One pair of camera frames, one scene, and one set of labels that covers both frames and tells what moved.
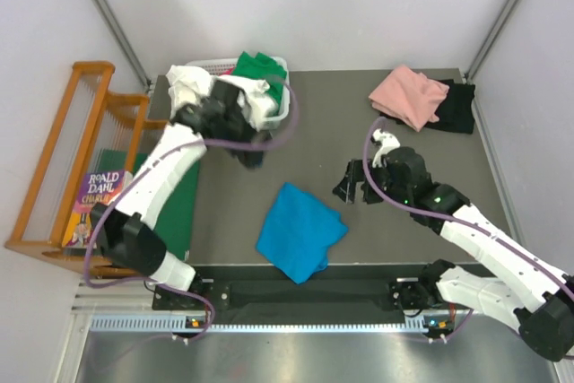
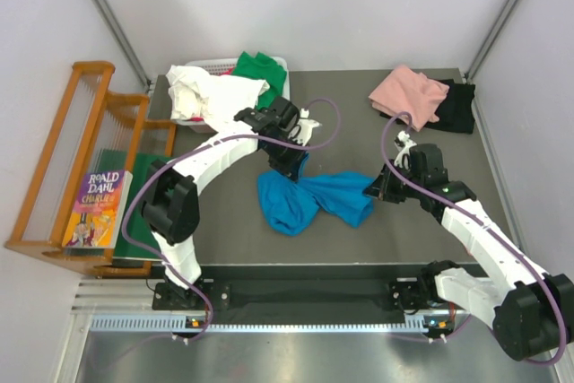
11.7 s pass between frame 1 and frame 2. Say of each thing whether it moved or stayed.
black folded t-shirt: stayed
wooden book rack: stayed
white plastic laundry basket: stayed
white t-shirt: stayed
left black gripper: moved
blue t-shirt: moved
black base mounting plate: stayed
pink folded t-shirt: stayed
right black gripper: moved
